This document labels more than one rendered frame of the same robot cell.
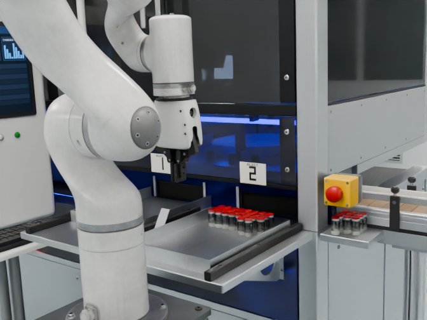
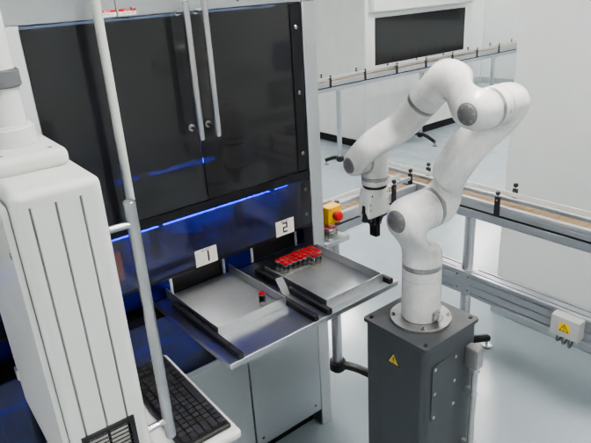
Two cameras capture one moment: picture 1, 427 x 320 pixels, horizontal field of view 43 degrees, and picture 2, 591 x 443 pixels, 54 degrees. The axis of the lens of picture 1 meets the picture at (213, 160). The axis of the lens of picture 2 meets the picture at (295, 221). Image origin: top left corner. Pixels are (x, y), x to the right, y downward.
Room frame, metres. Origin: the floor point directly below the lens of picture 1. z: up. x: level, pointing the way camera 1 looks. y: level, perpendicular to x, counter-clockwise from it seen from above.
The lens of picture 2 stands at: (0.92, 1.80, 1.86)
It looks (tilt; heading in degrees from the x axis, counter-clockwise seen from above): 22 degrees down; 285
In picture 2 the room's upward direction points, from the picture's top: 4 degrees counter-clockwise
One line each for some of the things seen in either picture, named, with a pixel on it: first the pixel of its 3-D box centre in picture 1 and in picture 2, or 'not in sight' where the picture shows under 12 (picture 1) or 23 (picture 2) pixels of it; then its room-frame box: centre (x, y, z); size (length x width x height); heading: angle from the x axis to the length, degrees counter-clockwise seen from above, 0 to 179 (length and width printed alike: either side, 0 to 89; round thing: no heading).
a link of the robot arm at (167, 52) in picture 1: (169, 49); (373, 155); (1.12, 0.08, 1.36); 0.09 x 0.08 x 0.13; 53
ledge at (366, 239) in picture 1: (354, 233); (326, 236); (1.37, -0.36, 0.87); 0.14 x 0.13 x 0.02; 143
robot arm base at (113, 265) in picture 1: (114, 270); (420, 291); (0.96, 0.19, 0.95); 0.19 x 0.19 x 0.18
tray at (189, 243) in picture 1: (210, 235); (322, 273); (1.31, 0.01, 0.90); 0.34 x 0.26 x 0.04; 142
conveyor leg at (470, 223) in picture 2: not in sight; (466, 285); (0.78, -0.78, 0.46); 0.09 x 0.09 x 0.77; 53
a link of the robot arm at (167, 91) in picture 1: (174, 89); (375, 179); (1.12, 0.07, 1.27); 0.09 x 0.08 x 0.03; 53
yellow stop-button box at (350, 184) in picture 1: (342, 190); (329, 213); (1.35, -0.32, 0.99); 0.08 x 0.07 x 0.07; 143
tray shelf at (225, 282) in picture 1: (170, 231); (277, 294); (1.45, 0.13, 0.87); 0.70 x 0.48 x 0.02; 53
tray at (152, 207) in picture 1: (143, 207); (224, 296); (1.61, 0.22, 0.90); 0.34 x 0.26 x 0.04; 143
